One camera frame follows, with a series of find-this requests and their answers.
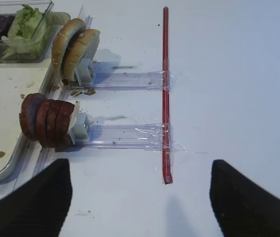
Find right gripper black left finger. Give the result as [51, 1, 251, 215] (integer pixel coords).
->
[0, 159, 73, 237]

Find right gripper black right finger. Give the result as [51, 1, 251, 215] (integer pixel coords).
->
[209, 159, 280, 237]

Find red meat patty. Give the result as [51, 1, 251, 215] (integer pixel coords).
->
[46, 100, 64, 147]
[36, 99, 54, 148]
[55, 101, 75, 148]
[19, 93, 47, 141]

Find red meat patty front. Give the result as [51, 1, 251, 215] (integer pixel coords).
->
[19, 93, 47, 141]

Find green lettuce leaves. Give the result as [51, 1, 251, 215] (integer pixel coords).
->
[0, 2, 53, 62]

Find white pusher block lower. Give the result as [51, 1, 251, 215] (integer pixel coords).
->
[67, 101, 91, 145]

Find white pusher block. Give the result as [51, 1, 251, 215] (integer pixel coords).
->
[67, 101, 91, 145]
[75, 58, 95, 86]

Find red plastic strip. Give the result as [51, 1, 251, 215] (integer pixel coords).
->
[162, 6, 173, 185]

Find metal baking tray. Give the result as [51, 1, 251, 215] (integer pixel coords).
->
[0, 49, 51, 182]

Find white pusher block upper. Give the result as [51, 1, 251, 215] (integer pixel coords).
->
[75, 58, 95, 86]

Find plain bun half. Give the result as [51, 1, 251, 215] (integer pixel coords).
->
[62, 29, 100, 82]

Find clear plastic container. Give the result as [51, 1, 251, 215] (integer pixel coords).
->
[0, 0, 56, 63]

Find sesame top bun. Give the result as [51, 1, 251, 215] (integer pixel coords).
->
[51, 18, 86, 86]

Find clear rail lower right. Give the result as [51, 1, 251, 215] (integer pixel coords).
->
[59, 124, 186, 152]

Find clear rail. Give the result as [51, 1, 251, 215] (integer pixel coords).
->
[65, 71, 172, 91]
[59, 124, 186, 152]

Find clear rail upper right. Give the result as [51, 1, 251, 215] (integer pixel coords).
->
[65, 71, 172, 91]

